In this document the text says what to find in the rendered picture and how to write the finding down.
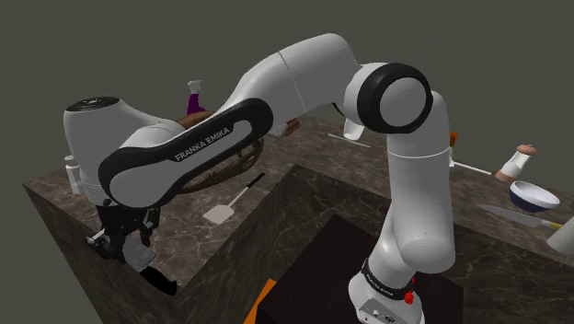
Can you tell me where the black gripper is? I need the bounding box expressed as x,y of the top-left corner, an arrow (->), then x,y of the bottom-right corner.
86,199 -> 163,265

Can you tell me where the small white bottle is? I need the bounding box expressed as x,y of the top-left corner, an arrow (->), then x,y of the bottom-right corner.
63,154 -> 86,195

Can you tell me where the brown wicker basket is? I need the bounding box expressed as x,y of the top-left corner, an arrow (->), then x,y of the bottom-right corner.
175,110 -> 266,195

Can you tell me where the purple bottle with white cap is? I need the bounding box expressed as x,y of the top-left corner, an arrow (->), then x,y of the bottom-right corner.
186,79 -> 208,116

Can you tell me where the dark robot stand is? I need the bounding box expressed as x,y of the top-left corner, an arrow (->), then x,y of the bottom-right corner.
255,214 -> 465,324

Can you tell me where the brown and white brush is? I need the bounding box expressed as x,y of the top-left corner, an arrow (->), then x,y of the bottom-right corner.
268,118 -> 302,138

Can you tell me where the thin white stick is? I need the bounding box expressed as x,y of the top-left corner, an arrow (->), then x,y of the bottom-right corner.
327,133 -> 373,150

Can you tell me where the white utensil with orange end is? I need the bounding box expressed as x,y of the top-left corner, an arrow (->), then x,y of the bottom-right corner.
448,131 -> 493,177

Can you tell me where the white pepper mill, brown top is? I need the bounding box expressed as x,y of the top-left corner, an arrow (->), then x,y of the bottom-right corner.
494,144 -> 538,184

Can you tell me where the blue and white bowl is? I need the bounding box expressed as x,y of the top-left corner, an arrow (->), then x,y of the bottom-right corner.
509,179 -> 562,214

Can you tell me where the white cup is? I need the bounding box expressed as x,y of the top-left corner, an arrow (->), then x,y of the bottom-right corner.
545,223 -> 574,257

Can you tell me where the grey spatula with black handle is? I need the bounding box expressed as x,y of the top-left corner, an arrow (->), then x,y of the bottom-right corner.
202,172 -> 267,226

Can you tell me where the knife with yellow handle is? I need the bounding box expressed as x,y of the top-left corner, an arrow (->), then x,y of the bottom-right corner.
476,203 -> 564,231

